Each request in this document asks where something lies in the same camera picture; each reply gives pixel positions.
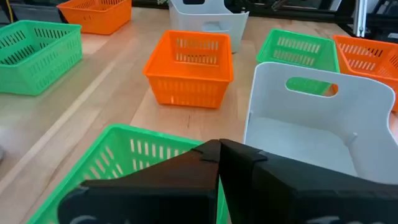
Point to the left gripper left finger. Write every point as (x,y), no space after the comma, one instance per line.
(155,193)

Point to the green slotted plastic basket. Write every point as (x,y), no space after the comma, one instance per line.
(46,74)
(102,155)
(267,53)

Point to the black frame rail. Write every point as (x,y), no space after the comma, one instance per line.
(311,17)

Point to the orange slotted plastic basket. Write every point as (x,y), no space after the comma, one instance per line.
(186,90)
(348,67)
(99,18)

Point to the dark grey box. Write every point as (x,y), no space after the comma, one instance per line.
(37,14)

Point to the aluminium frame post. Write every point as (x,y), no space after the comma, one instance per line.
(360,18)

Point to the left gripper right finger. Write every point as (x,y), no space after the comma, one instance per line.
(295,199)

